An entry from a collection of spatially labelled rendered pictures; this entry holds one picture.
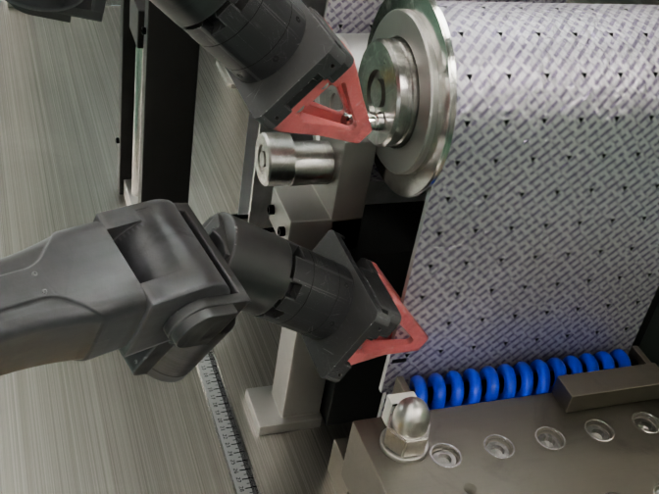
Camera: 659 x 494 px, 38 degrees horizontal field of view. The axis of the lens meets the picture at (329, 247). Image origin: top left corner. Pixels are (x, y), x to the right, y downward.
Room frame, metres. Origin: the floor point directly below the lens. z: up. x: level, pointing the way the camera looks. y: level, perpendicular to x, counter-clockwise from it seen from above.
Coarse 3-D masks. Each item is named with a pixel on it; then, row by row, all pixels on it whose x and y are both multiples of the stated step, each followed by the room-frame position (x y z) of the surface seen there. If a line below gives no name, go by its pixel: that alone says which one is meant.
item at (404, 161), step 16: (384, 16) 0.65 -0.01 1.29; (400, 16) 0.62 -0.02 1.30; (416, 16) 0.61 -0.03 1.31; (384, 32) 0.64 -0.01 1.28; (400, 32) 0.62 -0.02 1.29; (416, 32) 0.60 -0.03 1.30; (416, 48) 0.60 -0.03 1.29; (432, 48) 0.58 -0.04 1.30; (432, 64) 0.58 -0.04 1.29; (432, 80) 0.57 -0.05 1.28; (432, 96) 0.56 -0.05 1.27; (432, 112) 0.56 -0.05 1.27; (416, 128) 0.57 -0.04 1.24; (432, 128) 0.56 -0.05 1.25; (416, 144) 0.57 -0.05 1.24; (384, 160) 0.61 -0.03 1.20; (400, 160) 0.58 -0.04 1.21; (416, 160) 0.56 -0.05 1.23
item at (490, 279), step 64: (576, 192) 0.61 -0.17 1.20; (640, 192) 0.63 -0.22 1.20; (448, 256) 0.57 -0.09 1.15; (512, 256) 0.59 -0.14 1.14; (576, 256) 0.62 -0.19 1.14; (640, 256) 0.64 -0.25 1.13; (448, 320) 0.58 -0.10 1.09; (512, 320) 0.60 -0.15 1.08; (576, 320) 0.63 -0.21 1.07; (640, 320) 0.65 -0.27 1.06; (384, 384) 0.56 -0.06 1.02
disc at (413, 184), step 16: (384, 0) 0.66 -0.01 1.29; (400, 0) 0.64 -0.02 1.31; (416, 0) 0.62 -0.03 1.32; (432, 0) 0.60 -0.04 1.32; (432, 16) 0.59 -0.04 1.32; (432, 32) 0.59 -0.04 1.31; (448, 32) 0.58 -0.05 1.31; (448, 48) 0.57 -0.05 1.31; (448, 64) 0.56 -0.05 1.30; (448, 80) 0.56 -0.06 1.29; (448, 96) 0.55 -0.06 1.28; (448, 112) 0.55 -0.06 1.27; (448, 128) 0.55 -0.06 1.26; (432, 144) 0.56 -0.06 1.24; (448, 144) 0.55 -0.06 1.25; (432, 160) 0.55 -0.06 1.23; (384, 176) 0.61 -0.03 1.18; (400, 176) 0.59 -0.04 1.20; (416, 176) 0.57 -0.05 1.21; (432, 176) 0.55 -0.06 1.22; (400, 192) 0.59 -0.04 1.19; (416, 192) 0.57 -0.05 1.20
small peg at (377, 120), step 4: (368, 112) 0.59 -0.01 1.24; (376, 112) 0.59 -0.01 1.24; (380, 112) 0.59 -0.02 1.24; (344, 116) 0.58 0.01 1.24; (348, 116) 0.58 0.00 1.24; (372, 116) 0.58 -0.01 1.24; (376, 116) 0.58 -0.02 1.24; (380, 116) 0.59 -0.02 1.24; (344, 120) 0.58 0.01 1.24; (348, 120) 0.57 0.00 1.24; (352, 120) 0.57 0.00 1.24; (372, 120) 0.58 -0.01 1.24; (376, 120) 0.58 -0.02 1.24; (380, 120) 0.58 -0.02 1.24; (348, 124) 0.57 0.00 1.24; (372, 124) 0.58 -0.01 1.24; (376, 124) 0.58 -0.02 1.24; (380, 124) 0.58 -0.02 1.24; (372, 128) 0.58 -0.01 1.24; (376, 128) 0.58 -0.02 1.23; (380, 128) 0.58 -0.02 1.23
